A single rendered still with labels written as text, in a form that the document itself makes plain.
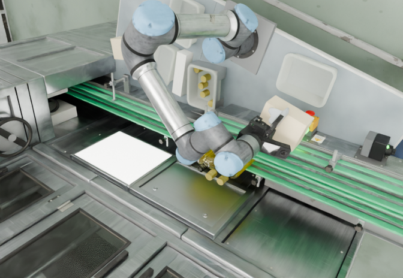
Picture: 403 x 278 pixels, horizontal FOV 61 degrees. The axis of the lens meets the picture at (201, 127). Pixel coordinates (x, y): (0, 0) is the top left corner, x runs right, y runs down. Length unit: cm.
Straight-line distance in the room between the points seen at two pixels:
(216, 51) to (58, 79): 97
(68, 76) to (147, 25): 108
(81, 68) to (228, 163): 135
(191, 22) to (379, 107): 81
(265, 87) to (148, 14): 76
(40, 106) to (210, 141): 123
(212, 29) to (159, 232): 82
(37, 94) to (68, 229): 78
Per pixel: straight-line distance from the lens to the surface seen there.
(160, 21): 109
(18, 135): 202
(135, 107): 197
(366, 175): 145
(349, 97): 153
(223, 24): 131
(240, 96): 174
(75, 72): 211
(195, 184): 165
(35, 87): 199
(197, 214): 150
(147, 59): 118
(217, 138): 99
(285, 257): 145
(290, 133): 123
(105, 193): 167
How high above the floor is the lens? 216
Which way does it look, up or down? 46 degrees down
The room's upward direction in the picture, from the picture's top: 123 degrees counter-clockwise
